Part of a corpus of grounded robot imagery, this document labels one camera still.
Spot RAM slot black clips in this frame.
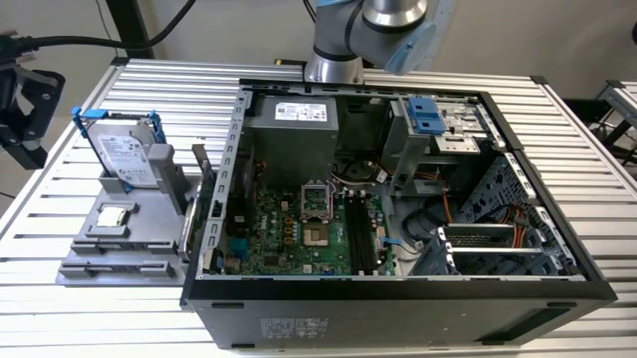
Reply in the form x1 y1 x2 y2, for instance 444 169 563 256
358 189 375 276
346 189 363 276

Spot RAM slot white clips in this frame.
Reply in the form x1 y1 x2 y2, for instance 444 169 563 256
363 189 382 276
351 189 370 276

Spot hard disk in blue carrier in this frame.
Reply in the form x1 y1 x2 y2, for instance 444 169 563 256
70 107 168 195

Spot silver CPU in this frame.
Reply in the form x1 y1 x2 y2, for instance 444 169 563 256
96 207 129 227

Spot grey parts rack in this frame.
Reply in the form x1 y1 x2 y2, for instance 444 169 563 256
56 143 195 288

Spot black case fan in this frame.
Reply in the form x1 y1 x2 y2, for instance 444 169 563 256
228 147 257 224

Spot grey power supply unit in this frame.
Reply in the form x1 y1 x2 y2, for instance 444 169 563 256
243 95 340 187

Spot green motherboard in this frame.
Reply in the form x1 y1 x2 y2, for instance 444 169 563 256
220 185 399 277

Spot metal socket cover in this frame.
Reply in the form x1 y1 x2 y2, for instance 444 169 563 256
300 181 334 222

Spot CPU socket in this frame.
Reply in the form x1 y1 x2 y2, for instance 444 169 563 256
301 221 334 249

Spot black PC case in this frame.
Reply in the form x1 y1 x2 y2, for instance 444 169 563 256
177 77 618 351

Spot metal disk bay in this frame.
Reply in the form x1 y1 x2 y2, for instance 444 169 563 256
435 222 566 279

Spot metal slat side table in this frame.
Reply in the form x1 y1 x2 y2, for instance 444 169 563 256
589 79 637 167

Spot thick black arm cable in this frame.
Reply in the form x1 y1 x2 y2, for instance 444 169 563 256
18 0 197 51

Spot black stand post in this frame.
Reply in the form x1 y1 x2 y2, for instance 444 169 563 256
103 0 156 60

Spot yellow white wire bundle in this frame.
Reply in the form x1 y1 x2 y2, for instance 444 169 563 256
327 158 394 187

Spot orange data cable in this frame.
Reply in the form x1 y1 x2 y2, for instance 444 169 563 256
440 188 455 227

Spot red yellow disk wires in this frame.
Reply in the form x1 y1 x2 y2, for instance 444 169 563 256
506 204 530 250

